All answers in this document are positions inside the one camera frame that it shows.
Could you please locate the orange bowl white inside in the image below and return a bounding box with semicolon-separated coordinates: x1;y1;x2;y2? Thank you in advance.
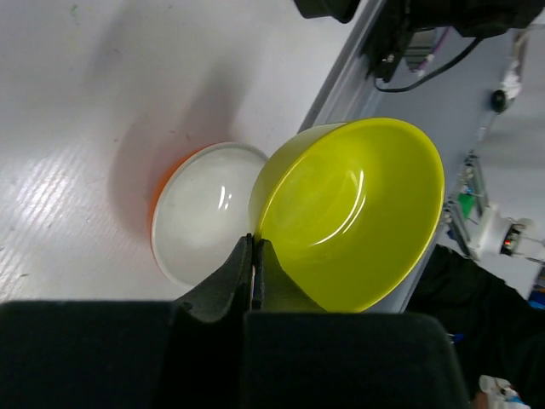
148;141;268;288

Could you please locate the aluminium frame rail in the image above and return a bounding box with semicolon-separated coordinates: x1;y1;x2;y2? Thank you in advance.
297;0;410;137

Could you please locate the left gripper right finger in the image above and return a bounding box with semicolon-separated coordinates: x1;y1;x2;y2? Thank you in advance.
243;240;468;408

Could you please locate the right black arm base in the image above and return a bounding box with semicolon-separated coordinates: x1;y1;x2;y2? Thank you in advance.
293;0;545;93

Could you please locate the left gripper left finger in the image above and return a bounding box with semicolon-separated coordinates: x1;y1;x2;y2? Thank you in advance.
169;234;253;408

